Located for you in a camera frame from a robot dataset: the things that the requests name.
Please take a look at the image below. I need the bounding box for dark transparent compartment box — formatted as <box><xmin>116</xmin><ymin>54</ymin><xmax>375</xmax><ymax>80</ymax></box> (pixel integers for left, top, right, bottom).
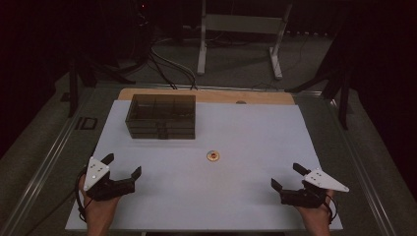
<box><xmin>124</xmin><ymin>93</ymin><xmax>197</xmax><ymax>141</ymax></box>

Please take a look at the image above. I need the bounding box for dark equipment with red light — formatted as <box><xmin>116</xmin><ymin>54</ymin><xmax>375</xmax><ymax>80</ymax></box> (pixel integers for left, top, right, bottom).
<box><xmin>129</xmin><ymin>0</ymin><xmax>153</xmax><ymax>65</ymax></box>

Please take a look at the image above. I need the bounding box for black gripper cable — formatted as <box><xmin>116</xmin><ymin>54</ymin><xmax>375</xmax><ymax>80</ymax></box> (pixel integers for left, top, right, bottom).
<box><xmin>24</xmin><ymin>168</ymin><xmax>92</xmax><ymax>236</ymax></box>
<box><xmin>323</xmin><ymin>193</ymin><xmax>339</xmax><ymax>226</ymax></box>

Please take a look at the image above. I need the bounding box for white metal stand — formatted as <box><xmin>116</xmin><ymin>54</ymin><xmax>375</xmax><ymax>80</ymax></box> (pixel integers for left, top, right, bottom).
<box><xmin>196</xmin><ymin>0</ymin><xmax>294</xmax><ymax>81</ymax></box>

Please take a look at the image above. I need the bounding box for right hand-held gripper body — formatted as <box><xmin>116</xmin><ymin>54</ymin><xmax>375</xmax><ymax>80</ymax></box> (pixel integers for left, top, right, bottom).
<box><xmin>279</xmin><ymin>167</ymin><xmax>350</xmax><ymax>209</ymax></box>

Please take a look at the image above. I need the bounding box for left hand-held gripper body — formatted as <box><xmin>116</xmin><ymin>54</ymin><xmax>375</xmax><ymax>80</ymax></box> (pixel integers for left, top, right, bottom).
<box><xmin>83</xmin><ymin>156</ymin><xmax>137</xmax><ymax>202</ymax></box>

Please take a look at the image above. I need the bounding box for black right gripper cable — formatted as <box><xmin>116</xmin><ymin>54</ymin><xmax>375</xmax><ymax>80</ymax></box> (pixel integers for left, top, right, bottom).
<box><xmin>323</xmin><ymin>193</ymin><xmax>339</xmax><ymax>226</ymax></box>

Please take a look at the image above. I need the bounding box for black rectangular floor frame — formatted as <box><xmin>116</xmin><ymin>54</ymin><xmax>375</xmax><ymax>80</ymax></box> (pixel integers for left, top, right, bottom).
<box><xmin>74</xmin><ymin>116</ymin><xmax>98</xmax><ymax>131</ymax></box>

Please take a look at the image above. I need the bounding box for black tripod stand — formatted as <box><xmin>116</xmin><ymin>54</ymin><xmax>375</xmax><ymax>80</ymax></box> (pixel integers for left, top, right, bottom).
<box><xmin>284</xmin><ymin>32</ymin><xmax>355</xmax><ymax>131</ymax></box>
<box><xmin>67</xmin><ymin>53</ymin><xmax>137</xmax><ymax>118</ymax></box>

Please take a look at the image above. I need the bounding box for black floor cable bundle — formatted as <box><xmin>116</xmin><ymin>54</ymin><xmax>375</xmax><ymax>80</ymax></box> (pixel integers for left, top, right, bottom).
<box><xmin>149</xmin><ymin>45</ymin><xmax>199</xmax><ymax>90</ymax></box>

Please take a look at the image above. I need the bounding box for person's left hand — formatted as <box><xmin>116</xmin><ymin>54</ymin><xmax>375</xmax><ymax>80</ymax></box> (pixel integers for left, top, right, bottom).
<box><xmin>79</xmin><ymin>173</ymin><xmax>121</xmax><ymax>236</ymax></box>

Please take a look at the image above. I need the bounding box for person's right hand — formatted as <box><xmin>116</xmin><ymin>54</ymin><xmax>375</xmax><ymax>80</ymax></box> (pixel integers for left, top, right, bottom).
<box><xmin>294</xmin><ymin>191</ymin><xmax>336</xmax><ymax>236</ymax></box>

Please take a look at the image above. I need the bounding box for metal floor rail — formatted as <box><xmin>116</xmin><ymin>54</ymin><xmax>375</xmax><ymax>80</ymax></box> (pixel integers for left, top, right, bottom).
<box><xmin>0</xmin><ymin>88</ymin><xmax>99</xmax><ymax>236</ymax></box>
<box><xmin>328</xmin><ymin>97</ymin><xmax>398</xmax><ymax>236</ymax></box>

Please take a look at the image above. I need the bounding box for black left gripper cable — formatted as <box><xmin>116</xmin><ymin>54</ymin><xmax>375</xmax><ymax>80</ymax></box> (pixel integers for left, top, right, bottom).
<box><xmin>24</xmin><ymin>168</ymin><xmax>92</xmax><ymax>236</ymax></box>

